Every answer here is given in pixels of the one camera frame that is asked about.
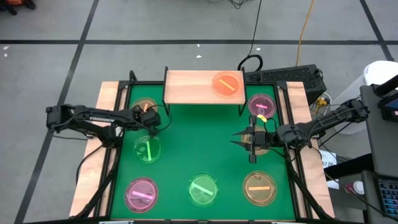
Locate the small white pink bottle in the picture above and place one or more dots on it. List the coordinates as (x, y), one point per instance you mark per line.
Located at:
(357, 187)

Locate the green table mat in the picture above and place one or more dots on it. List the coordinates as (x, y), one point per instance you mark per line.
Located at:
(202, 146)

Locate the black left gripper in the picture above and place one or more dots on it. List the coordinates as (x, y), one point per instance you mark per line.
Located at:
(151, 119)

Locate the pink translucent plastic plate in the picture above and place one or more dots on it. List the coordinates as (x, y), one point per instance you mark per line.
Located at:
(267, 109)
(136, 202)

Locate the wooden shelf with black frame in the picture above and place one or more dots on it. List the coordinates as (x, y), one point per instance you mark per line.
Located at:
(186, 87)

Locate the black computer case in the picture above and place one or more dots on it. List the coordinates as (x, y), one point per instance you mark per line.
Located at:
(289, 76)

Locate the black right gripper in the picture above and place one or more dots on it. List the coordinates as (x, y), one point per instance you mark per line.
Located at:
(253, 155)

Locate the white plastic bin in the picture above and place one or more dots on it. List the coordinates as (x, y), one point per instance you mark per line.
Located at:
(381, 71)

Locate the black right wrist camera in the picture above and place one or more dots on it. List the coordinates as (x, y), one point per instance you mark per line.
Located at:
(262, 138)

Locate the green translucent plastic plate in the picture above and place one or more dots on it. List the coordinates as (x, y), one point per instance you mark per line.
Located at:
(141, 155)
(208, 199)

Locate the black monitor screen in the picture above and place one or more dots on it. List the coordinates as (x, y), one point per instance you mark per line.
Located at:
(388, 107)

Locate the yellow power plug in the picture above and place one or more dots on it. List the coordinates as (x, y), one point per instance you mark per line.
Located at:
(320, 101)

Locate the white paper sheet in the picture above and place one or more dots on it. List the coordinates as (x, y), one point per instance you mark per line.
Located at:
(328, 157)

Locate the orange translucent plastic plate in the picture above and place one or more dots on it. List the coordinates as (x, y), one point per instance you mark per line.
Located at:
(262, 152)
(259, 197)
(146, 101)
(231, 93)

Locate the black metal table frame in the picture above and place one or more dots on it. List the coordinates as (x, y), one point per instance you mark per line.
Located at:
(280, 84)

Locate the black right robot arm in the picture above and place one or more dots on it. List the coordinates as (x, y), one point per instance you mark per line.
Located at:
(326, 119)

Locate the backlit black keyboard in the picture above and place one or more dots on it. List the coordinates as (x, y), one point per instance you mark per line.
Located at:
(388, 197)

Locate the grey equipment cart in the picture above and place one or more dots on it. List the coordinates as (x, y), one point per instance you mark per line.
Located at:
(382, 146)

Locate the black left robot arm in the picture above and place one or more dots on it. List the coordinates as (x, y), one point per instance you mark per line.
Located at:
(93, 118)

